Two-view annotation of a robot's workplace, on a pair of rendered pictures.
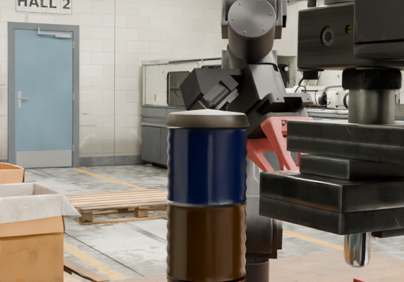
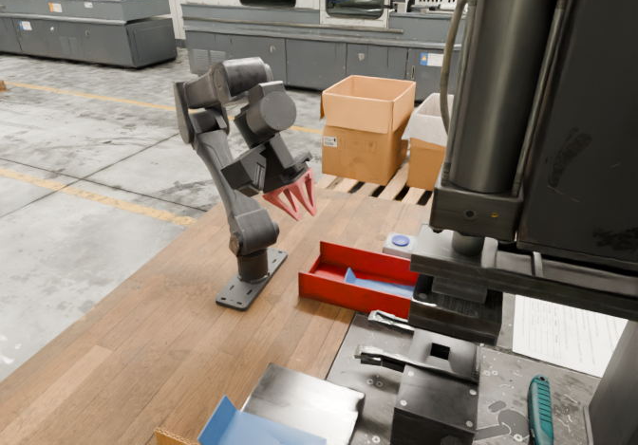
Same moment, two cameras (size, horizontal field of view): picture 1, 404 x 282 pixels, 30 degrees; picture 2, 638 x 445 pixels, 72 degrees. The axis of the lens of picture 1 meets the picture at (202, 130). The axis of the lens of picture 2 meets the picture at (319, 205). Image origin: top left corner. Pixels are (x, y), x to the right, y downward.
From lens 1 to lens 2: 0.54 m
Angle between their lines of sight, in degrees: 44
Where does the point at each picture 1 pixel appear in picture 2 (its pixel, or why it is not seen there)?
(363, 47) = (531, 246)
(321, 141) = (449, 272)
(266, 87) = (284, 156)
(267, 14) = (290, 105)
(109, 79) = not seen: outside the picture
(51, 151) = not seen: outside the picture
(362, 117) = (473, 251)
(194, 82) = (241, 171)
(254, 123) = (279, 183)
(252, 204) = (256, 219)
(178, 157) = not seen: outside the picture
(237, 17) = (269, 113)
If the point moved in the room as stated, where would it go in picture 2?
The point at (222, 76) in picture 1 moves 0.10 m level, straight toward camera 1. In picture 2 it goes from (255, 157) to (291, 181)
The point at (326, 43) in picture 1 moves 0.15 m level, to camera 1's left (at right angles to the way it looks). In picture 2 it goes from (467, 217) to (362, 270)
